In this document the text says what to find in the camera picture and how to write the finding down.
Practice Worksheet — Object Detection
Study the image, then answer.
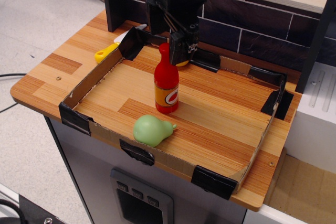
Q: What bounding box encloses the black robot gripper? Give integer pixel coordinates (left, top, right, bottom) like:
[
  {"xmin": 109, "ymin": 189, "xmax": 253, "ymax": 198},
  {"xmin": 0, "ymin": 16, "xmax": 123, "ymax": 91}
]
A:
[{"xmin": 145, "ymin": 0, "xmax": 207, "ymax": 66}]

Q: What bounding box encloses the red hot sauce bottle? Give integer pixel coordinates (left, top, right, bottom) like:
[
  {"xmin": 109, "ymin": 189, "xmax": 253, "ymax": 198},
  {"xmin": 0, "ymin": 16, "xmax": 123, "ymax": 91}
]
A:
[{"xmin": 154, "ymin": 42, "xmax": 179, "ymax": 114}]

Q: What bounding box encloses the cardboard fence with black tape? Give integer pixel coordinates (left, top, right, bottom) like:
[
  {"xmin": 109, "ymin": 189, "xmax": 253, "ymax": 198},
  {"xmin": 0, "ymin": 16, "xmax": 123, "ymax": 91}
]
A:
[{"xmin": 59, "ymin": 28, "xmax": 296, "ymax": 203}]

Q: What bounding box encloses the yellow toy potato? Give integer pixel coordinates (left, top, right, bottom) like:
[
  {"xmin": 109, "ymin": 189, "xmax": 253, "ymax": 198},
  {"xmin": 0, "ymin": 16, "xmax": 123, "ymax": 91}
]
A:
[{"xmin": 176, "ymin": 60, "xmax": 189, "ymax": 67}]

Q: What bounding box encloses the green toy pear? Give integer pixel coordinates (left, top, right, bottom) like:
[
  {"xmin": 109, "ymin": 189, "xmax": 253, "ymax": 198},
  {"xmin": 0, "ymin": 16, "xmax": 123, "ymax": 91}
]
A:
[{"xmin": 133, "ymin": 115, "xmax": 177, "ymax": 147}]

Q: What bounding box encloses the black equipment bottom left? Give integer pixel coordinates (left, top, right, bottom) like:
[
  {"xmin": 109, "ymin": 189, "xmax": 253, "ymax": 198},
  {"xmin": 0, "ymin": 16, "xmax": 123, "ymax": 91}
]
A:
[{"xmin": 1, "ymin": 195, "xmax": 65, "ymax": 223}]

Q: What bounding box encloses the yellow handled toy knife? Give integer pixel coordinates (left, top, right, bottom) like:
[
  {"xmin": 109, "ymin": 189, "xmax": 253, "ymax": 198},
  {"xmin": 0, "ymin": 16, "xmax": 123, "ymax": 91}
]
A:
[{"xmin": 94, "ymin": 24, "xmax": 148, "ymax": 64}]

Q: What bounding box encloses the black cable on floor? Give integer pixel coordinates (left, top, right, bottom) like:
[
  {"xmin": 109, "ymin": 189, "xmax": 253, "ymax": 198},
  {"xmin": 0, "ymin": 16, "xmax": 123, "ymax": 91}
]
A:
[{"xmin": 0, "ymin": 73, "xmax": 27, "ymax": 113}]

